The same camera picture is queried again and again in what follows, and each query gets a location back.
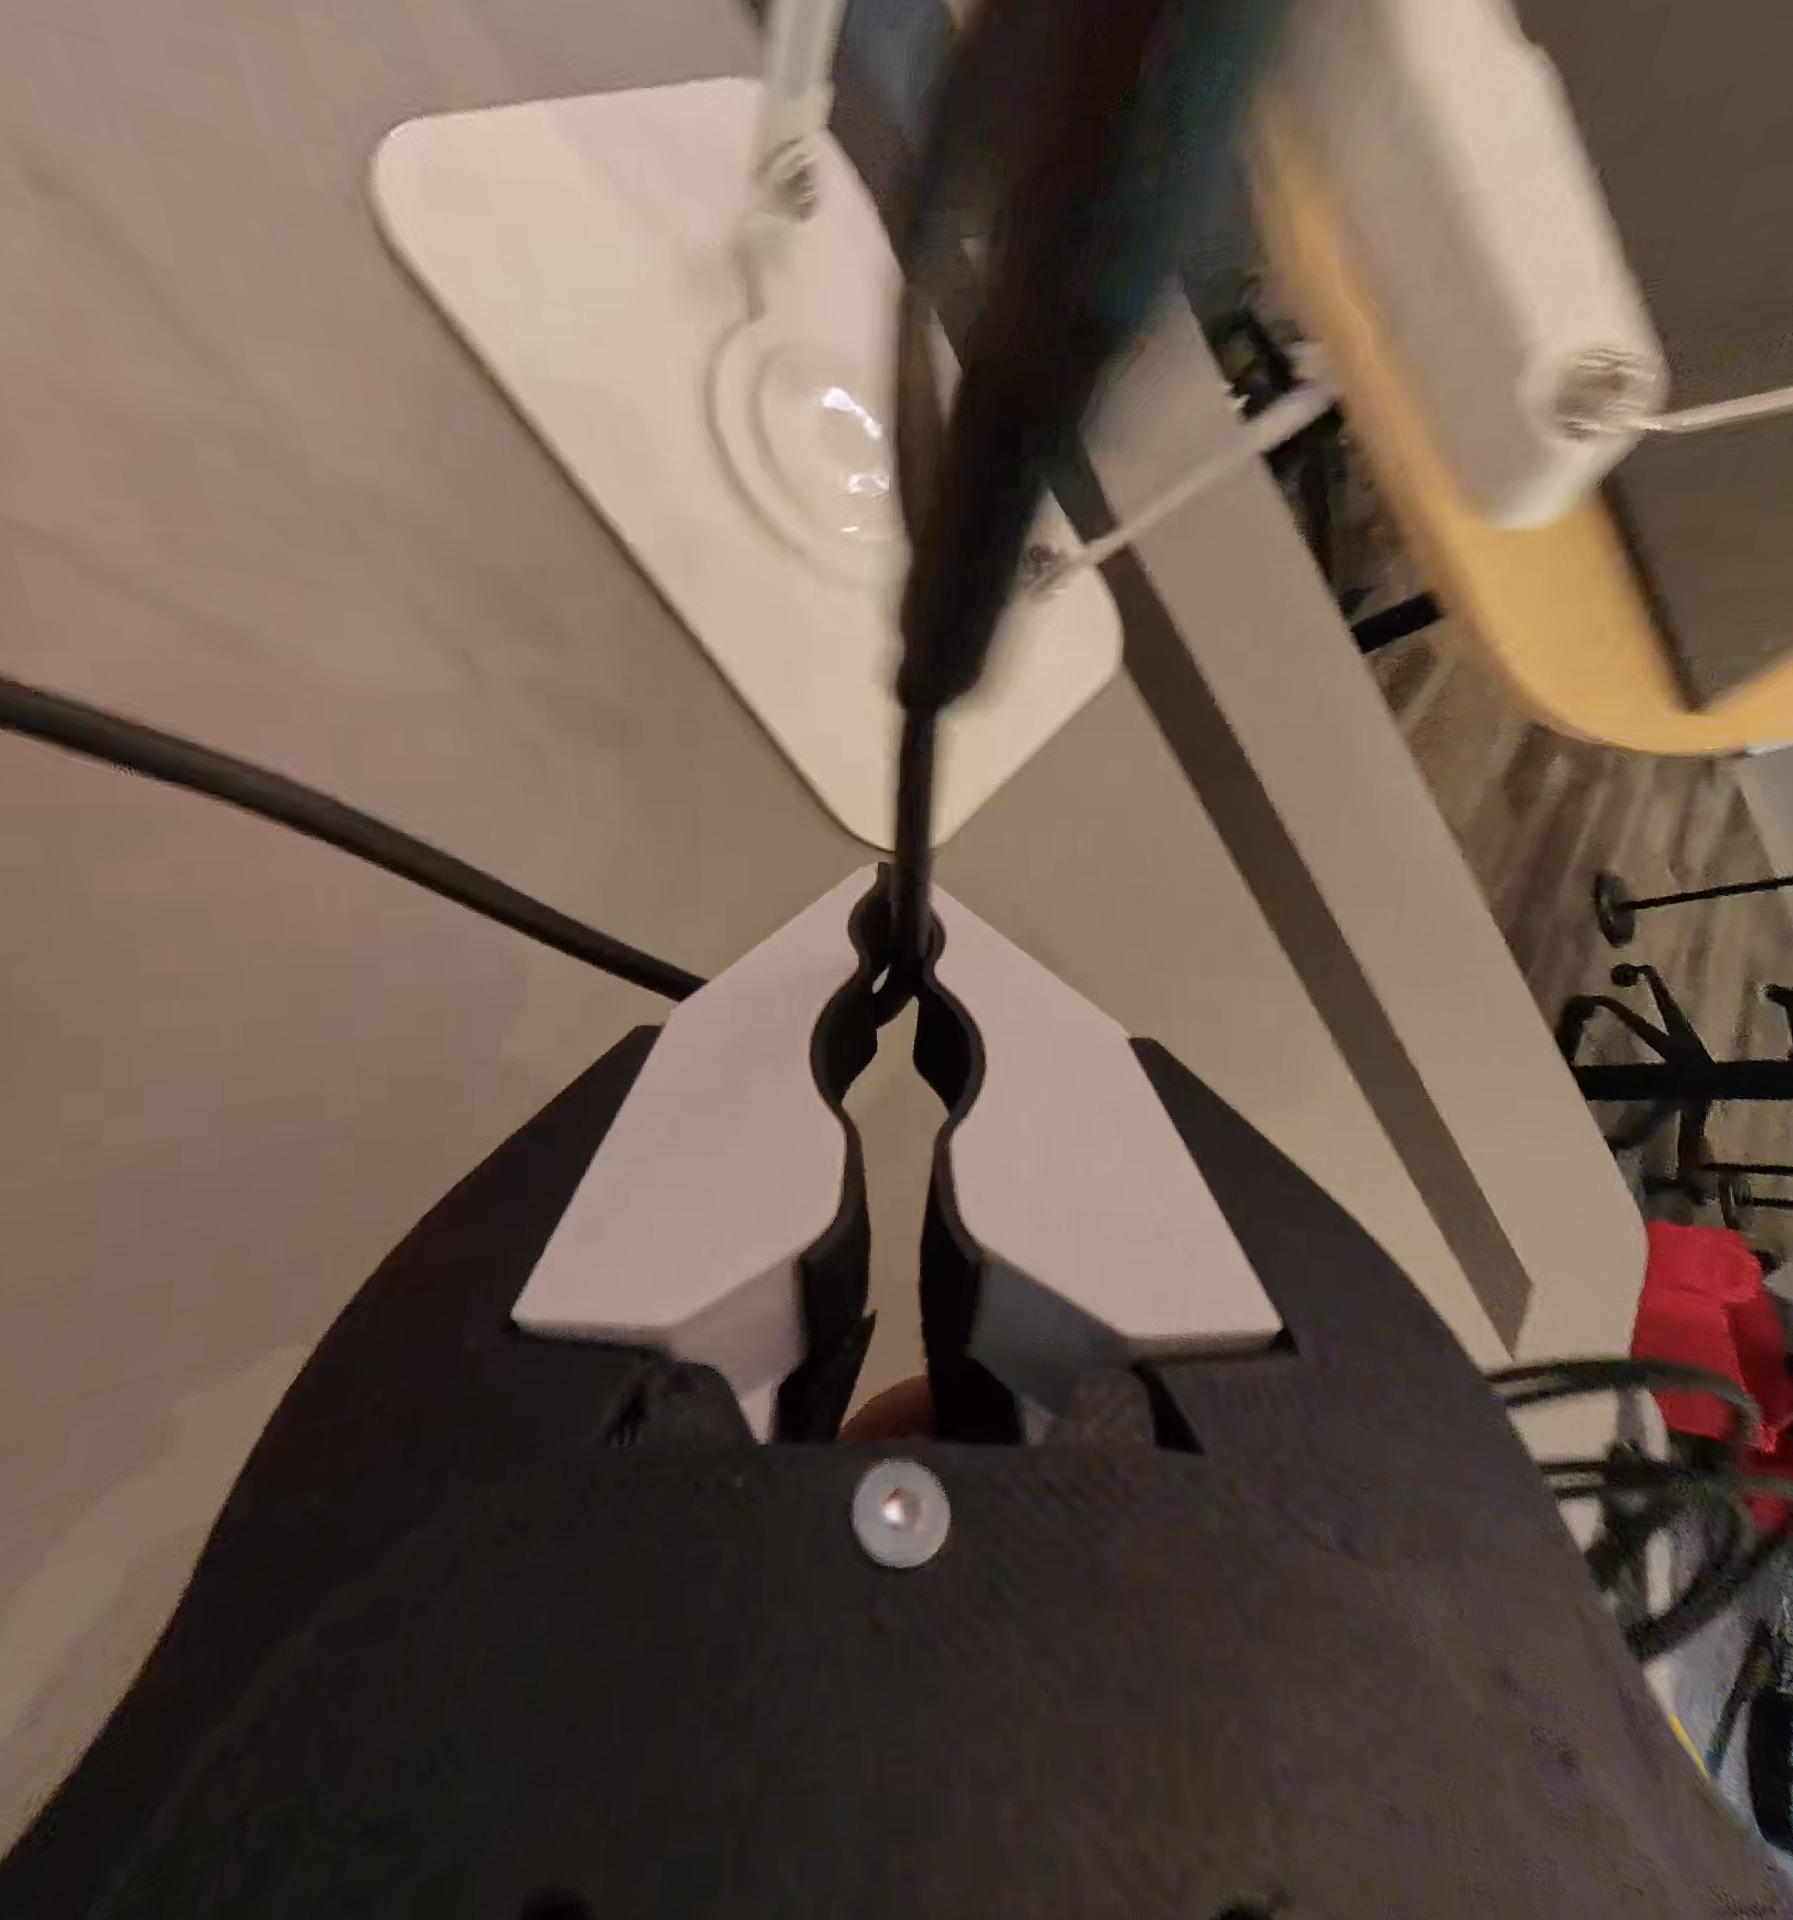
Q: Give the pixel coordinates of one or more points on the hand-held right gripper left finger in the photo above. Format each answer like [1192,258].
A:
[685,1185]

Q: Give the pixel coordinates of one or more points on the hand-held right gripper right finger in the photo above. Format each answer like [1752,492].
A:
[1106,1200]

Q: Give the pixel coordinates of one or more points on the black office chair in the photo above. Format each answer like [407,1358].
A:
[1677,1074]

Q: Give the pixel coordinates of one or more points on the red plastic crates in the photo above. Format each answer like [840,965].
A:
[1691,1305]

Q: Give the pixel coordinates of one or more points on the white metal stand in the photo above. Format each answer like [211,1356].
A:
[580,271]

